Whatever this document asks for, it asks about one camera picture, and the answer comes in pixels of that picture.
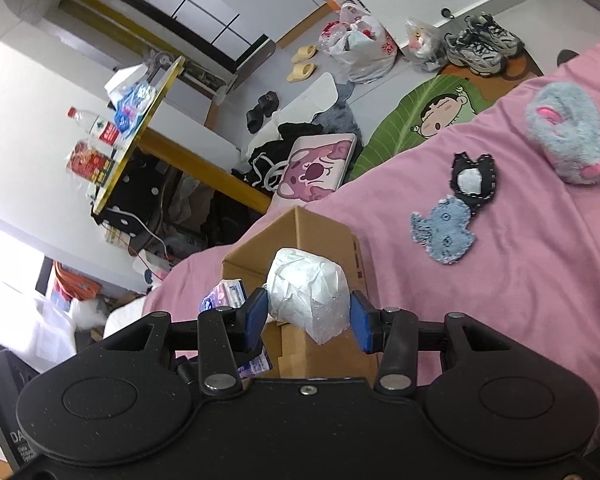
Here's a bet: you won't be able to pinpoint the purple white tissue packet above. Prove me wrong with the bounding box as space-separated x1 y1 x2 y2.
200 280 273 380

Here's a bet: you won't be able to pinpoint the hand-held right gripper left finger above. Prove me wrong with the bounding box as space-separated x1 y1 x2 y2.
102 287 271 395

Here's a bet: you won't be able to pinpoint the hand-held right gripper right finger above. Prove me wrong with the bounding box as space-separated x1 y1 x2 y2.
349 291 511 395

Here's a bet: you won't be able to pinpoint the brown rug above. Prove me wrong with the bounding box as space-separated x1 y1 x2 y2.
440 47 581 81

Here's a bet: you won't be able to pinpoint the grey sneaker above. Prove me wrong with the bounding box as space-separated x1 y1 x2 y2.
460 15 526 56
444 30 506 77

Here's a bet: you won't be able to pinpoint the white red plastic bag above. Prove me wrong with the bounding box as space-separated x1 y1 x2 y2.
321 2 398 83

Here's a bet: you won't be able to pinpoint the white cable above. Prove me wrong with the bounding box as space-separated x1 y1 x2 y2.
107 205 173 261

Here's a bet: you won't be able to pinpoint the grey fluffy rug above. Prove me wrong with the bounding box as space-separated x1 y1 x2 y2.
312 82 363 146

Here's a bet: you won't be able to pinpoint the pink blanket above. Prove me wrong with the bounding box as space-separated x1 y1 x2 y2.
145 30 600 461

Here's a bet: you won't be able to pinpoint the brown cardboard box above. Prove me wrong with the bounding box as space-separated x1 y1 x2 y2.
221 206 381 381

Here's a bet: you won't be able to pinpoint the orange clothing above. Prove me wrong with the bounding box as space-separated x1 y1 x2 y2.
52 260 101 303

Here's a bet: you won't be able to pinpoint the round gold-rimmed table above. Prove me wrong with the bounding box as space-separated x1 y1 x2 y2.
92 55 273 216

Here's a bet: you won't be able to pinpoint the black polka dot bag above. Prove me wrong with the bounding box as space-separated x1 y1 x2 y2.
95 157 168 236

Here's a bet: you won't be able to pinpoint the clear plastic bag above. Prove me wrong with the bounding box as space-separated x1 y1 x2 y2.
405 17 446 72

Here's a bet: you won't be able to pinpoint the clear water bottle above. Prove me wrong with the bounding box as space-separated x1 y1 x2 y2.
67 106 123 148

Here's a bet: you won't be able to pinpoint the white floor mat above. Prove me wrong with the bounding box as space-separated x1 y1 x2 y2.
280 72 338 123

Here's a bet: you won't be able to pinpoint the black-framed glass door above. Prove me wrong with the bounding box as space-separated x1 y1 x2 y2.
95 0 273 61

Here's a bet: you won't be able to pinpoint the white tissue box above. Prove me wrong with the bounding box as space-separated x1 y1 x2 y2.
105 62 153 106

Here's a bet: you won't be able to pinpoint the grey fluffy plush toy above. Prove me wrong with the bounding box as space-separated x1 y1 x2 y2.
524 82 600 186

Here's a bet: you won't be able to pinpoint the black clothing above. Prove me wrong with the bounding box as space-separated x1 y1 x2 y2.
245 122 326 196

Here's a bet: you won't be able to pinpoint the small white fan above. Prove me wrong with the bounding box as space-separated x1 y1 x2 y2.
142 50 176 68

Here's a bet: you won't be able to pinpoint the pink cartoon cushion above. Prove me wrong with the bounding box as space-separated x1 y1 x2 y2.
275 133 357 203

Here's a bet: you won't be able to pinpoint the green leaf cartoon rug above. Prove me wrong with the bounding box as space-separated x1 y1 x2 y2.
352 74 496 181

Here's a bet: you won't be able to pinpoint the blue plastic packets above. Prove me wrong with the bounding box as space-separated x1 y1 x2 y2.
115 82 156 131

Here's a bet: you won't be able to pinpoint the black white fabric patch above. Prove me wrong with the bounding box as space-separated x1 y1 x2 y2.
448 152 498 211

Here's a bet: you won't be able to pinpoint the blue denim fabric patch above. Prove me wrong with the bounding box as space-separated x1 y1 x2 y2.
411 197 477 265

